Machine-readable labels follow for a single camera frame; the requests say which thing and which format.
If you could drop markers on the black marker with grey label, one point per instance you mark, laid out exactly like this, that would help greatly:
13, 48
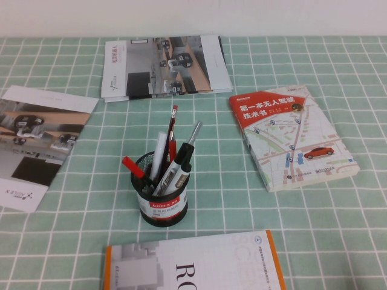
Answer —
164, 181

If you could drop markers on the silver pen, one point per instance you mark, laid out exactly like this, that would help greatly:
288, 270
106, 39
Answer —
195, 131

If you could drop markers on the pens in holder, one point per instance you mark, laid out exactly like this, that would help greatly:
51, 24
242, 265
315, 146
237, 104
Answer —
171, 124

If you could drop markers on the white pen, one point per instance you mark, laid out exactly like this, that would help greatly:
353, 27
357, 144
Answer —
159, 151

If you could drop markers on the black pen with red cap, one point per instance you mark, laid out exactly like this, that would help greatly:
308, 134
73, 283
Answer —
133, 167

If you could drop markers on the black mesh pen holder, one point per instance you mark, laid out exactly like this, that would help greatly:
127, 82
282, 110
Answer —
164, 211

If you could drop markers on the black-capped marker with brown label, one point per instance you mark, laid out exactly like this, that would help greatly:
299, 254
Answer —
184, 178

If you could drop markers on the white brochure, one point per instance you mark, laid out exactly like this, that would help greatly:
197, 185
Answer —
227, 78

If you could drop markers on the robot photo brochure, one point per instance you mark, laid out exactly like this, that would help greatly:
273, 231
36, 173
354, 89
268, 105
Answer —
36, 142
157, 66

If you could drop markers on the red book with map cover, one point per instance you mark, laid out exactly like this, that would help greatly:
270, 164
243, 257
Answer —
299, 142

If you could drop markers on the white book with orange edge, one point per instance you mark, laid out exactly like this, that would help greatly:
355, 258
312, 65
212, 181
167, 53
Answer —
193, 266

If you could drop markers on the green checked tablecloth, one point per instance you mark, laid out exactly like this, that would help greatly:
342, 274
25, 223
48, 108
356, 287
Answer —
302, 235

